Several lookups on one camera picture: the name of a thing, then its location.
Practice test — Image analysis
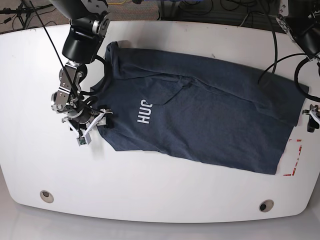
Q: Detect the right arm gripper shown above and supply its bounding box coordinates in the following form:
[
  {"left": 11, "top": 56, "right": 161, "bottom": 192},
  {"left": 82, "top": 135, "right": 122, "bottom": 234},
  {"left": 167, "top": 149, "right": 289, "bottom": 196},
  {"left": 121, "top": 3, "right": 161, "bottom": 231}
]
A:
[{"left": 61, "top": 108, "right": 114, "bottom": 138}]

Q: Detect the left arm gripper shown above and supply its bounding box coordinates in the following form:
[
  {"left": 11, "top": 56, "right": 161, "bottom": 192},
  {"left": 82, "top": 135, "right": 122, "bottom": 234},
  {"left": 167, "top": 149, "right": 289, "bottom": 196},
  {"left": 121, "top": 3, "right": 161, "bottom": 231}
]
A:
[{"left": 302, "top": 104, "right": 320, "bottom": 133}]

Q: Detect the dark blue printed T-shirt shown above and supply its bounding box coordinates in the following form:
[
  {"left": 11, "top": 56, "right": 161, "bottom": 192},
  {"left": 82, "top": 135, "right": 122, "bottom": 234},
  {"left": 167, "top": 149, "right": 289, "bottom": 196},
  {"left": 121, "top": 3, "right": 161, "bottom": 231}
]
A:
[{"left": 96, "top": 42, "right": 305, "bottom": 175}]

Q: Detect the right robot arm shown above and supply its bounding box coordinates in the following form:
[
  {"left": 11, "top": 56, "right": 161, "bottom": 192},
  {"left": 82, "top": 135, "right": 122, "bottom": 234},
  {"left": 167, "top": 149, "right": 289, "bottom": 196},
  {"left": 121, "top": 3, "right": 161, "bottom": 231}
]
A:
[{"left": 51, "top": 0, "right": 110, "bottom": 145}]

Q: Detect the red tape rectangle marking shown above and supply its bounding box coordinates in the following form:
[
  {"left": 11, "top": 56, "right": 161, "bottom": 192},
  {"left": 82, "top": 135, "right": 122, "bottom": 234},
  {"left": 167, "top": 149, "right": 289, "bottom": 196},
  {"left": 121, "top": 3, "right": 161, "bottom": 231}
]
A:
[{"left": 279, "top": 138, "right": 303, "bottom": 177}]

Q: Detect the black tripod stand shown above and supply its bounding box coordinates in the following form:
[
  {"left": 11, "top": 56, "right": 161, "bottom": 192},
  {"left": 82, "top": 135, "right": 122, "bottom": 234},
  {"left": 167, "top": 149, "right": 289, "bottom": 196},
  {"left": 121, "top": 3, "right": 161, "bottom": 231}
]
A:
[{"left": 0, "top": 0, "right": 55, "bottom": 28}]

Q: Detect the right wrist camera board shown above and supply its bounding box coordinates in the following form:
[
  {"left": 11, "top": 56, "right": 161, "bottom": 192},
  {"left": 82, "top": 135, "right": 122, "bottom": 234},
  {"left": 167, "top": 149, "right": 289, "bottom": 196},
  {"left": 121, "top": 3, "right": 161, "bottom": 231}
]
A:
[{"left": 76, "top": 135, "right": 92, "bottom": 146}]

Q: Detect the right table cable grommet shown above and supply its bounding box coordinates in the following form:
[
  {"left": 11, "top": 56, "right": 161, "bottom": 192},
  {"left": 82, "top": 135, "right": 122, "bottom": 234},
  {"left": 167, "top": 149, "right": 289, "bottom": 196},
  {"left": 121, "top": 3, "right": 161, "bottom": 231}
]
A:
[{"left": 258, "top": 199, "right": 274, "bottom": 213}]

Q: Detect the table cable grommet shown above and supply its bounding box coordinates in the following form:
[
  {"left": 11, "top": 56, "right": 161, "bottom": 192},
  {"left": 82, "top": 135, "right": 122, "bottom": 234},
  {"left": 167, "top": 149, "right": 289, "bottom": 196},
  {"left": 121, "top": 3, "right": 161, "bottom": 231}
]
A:
[
  {"left": 258, "top": 199, "right": 274, "bottom": 213},
  {"left": 40, "top": 190, "right": 54, "bottom": 204}
]

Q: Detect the left table cable grommet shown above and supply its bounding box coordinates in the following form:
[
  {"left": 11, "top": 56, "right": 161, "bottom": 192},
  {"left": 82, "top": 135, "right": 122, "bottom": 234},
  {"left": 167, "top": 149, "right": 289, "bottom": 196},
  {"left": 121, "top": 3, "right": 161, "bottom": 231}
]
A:
[{"left": 40, "top": 190, "right": 54, "bottom": 204}]

